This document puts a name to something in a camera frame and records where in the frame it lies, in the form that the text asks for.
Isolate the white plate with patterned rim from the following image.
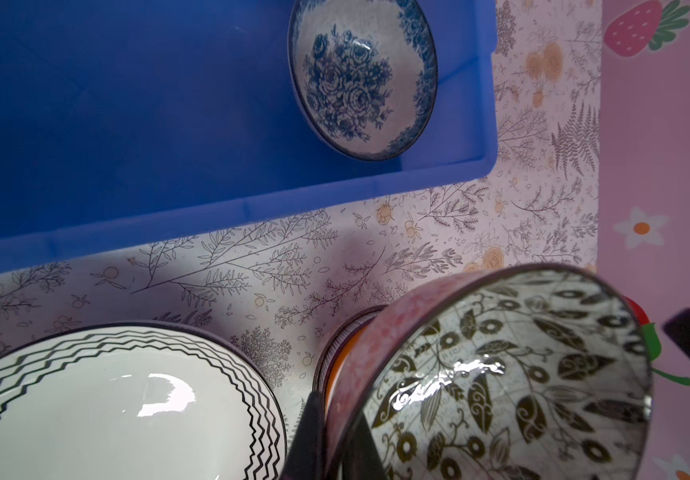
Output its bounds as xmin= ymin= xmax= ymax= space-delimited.
xmin=0 ymin=321 xmax=288 ymax=479

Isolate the blue patterned bowl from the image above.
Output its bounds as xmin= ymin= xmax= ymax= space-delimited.
xmin=287 ymin=0 xmax=439 ymax=161

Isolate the white bowl with orange outside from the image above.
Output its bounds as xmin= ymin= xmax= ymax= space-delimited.
xmin=313 ymin=305 xmax=386 ymax=411

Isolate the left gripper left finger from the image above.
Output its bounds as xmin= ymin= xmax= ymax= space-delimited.
xmin=280 ymin=391 xmax=325 ymax=480

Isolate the blue plastic bin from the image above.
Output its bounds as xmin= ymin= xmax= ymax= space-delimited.
xmin=0 ymin=1 xmax=497 ymax=273

